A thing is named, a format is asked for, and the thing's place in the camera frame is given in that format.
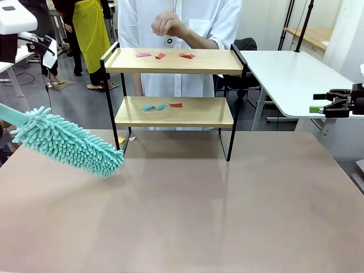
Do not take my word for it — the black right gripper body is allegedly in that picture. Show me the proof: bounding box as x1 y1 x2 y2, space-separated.
351 82 364 108

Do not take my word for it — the teal microfibre duster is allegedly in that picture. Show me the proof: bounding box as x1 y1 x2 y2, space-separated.
0 102 126 180

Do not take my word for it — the person's left forearm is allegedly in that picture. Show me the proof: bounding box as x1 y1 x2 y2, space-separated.
177 27 219 49

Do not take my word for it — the person's right forearm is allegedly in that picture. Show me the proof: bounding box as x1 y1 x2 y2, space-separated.
133 73 144 97

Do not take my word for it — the two-tier wooden black-framed shelf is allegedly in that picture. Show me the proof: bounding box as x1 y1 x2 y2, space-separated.
99 42 248 162

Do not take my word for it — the person's left hand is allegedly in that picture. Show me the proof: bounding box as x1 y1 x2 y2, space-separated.
151 10 188 40

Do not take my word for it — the white side table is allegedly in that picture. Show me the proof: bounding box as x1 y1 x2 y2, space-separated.
240 50 364 137

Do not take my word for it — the wooden background desk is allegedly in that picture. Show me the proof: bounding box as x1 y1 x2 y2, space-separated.
283 27 333 52

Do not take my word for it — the black pole stand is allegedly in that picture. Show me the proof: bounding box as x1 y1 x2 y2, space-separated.
294 0 316 53

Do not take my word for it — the black tripod stand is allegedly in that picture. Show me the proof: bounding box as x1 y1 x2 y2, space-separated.
278 0 296 51

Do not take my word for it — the black office chair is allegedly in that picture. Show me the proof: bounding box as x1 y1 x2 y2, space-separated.
216 37 275 114

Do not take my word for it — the person in white coat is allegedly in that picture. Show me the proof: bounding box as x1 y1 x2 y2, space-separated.
118 0 242 99

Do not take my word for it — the person in yellow apron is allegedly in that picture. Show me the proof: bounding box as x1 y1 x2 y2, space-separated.
55 0 117 92

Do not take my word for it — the grey metal frame piece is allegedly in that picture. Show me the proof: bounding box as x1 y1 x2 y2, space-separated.
350 159 364 197

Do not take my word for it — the black floor cable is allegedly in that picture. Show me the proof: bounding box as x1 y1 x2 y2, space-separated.
42 75 55 114

